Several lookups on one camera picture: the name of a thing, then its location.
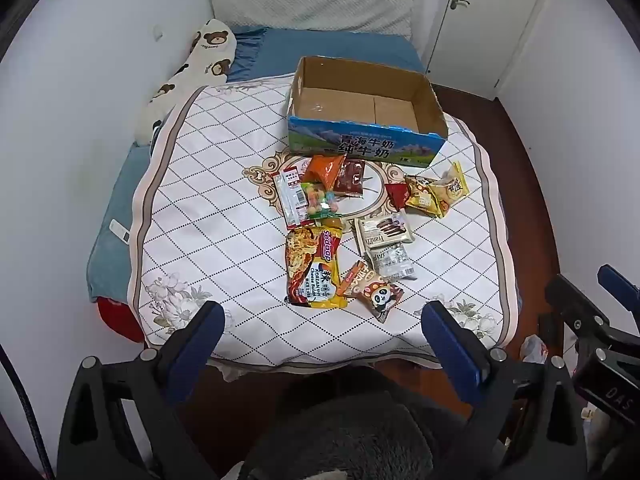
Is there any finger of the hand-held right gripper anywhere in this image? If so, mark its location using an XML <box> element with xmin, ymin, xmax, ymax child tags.
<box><xmin>544</xmin><ymin>273</ymin><xmax>612</xmax><ymax>333</ymax></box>
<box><xmin>597</xmin><ymin>264</ymin><xmax>640</xmax><ymax>312</ymax></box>

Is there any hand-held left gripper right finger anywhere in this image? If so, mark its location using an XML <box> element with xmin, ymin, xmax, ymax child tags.
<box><xmin>421</xmin><ymin>301</ymin><xmax>589</xmax><ymax>480</ymax></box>

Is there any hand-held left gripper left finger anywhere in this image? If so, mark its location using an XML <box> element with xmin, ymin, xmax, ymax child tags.
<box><xmin>57</xmin><ymin>301</ymin><xmax>226</xmax><ymax>480</ymax></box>

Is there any red and silver snack packet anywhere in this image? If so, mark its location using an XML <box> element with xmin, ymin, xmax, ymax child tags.
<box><xmin>272</xmin><ymin>157</ymin><xmax>314</xmax><ymax>231</ymax></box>

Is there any cardboard box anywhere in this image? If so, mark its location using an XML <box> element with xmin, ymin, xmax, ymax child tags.
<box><xmin>286</xmin><ymin>55</ymin><xmax>449</xmax><ymax>168</ymax></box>

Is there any clear plastic bag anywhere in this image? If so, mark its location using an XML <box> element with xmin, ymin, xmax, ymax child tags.
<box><xmin>520</xmin><ymin>335</ymin><xmax>552</xmax><ymax>364</ymax></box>

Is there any panda print snack packet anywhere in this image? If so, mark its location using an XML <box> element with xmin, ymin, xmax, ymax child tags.
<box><xmin>355</xmin><ymin>280</ymin><xmax>406</xmax><ymax>324</ymax></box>

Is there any red cloth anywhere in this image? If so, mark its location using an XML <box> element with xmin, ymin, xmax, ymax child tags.
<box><xmin>96</xmin><ymin>296</ymin><xmax>146</xmax><ymax>345</ymax></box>

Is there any small white snack packet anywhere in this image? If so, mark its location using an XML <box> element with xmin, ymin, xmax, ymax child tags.
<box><xmin>367</xmin><ymin>242</ymin><xmax>418</xmax><ymax>284</ymax></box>

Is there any orange and brown snack packet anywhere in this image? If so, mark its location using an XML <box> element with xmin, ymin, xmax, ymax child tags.
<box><xmin>336</xmin><ymin>260</ymin><xmax>382</xmax><ymax>301</ymax></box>

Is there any white chocolate biscuit packet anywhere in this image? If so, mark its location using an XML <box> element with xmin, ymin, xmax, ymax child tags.
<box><xmin>353</xmin><ymin>210</ymin><xmax>416</xmax><ymax>256</ymax></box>

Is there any grey fleece clothing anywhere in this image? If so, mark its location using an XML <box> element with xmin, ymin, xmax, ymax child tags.
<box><xmin>239</xmin><ymin>365</ymin><xmax>482</xmax><ymax>480</ymax></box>

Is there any white diamond pattern blanket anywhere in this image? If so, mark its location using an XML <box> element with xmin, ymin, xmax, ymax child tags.
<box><xmin>127</xmin><ymin>80</ymin><xmax>524</xmax><ymax>367</ymax></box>

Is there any yellow instant noodle packet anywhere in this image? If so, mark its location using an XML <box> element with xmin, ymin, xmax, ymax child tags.
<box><xmin>285</xmin><ymin>222</ymin><xmax>350</xmax><ymax>310</ymax></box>

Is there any yellow snack packet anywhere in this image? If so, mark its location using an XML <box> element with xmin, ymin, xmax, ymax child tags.
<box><xmin>404</xmin><ymin>175</ymin><xmax>446</xmax><ymax>219</ymax></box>
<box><xmin>427</xmin><ymin>161</ymin><xmax>470</xmax><ymax>210</ymax></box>

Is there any small red snack packet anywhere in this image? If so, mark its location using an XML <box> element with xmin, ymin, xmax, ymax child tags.
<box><xmin>384</xmin><ymin>182</ymin><xmax>411</xmax><ymax>211</ymax></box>

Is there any colourful candy packet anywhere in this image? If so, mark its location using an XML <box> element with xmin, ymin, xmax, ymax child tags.
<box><xmin>300</xmin><ymin>182</ymin><xmax>344</xmax><ymax>221</ymax></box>

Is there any dark red snack packet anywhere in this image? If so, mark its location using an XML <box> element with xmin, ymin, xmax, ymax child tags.
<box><xmin>332</xmin><ymin>158</ymin><xmax>368</xmax><ymax>199</ymax></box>

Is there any bear print pillow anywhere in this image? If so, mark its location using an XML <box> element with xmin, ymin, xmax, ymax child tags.
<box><xmin>132</xmin><ymin>18</ymin><xmax>239</xmax><ymax>147</ymax></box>

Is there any white door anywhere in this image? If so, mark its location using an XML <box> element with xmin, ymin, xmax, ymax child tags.
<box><xmin>420</xmin><ymin>0</ymin><xmax>557</xmax><ymax>102</ymax></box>

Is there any blue bed sheet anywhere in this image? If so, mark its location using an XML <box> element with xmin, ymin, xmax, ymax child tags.
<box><xmin>87</xmin><ymin>25</ymin><xmax>431</xmax><ymax>306</ymax></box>

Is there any white pillow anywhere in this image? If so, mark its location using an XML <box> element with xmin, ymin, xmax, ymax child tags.
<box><xmin>207</xmin><ymin>0</ymin><xmax>419</xmax><ymax>39</ymax></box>

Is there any black cable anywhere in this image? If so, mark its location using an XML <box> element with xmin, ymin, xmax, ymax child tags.
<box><xmin>0</xmin><ymin>345</ymin><xmax>56</xmax><ymax>480</ymax></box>

